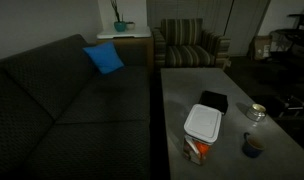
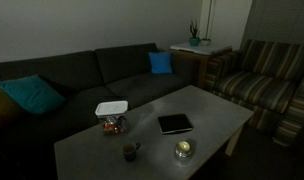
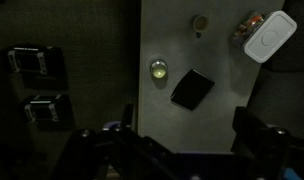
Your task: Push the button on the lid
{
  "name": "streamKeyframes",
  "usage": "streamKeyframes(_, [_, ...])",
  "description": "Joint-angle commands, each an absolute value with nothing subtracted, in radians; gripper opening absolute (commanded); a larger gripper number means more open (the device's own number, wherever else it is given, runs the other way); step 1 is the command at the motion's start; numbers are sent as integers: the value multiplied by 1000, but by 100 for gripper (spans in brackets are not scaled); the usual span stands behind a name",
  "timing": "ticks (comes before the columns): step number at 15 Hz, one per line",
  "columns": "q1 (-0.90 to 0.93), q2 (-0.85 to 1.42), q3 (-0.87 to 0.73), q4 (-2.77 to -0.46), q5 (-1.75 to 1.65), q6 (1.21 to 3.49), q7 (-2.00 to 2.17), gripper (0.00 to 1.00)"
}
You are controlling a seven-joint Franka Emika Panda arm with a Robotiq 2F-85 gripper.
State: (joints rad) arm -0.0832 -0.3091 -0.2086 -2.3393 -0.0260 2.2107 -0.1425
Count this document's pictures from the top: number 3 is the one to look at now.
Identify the glass jar candle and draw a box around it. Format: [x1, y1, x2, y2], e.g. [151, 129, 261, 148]
[149, 58, 169, 80]

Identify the dark patterned sofa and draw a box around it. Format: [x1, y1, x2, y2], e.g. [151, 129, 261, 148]
[248, 0, 304, 141]

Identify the clear container with white lid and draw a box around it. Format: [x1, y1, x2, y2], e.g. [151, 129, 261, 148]
[231, 9, 298, 64]

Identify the dark blue mug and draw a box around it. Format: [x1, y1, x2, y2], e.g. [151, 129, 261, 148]
[191, 14, 210, 38]

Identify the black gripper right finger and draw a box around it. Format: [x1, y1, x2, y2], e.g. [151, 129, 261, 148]
[231, 106, 290, 180]

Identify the black rectangular block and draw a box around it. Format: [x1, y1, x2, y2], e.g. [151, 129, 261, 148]
[170, 68, 216, 112]

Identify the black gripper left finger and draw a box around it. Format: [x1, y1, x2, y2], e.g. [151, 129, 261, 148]
[51, 103, 180, 180]

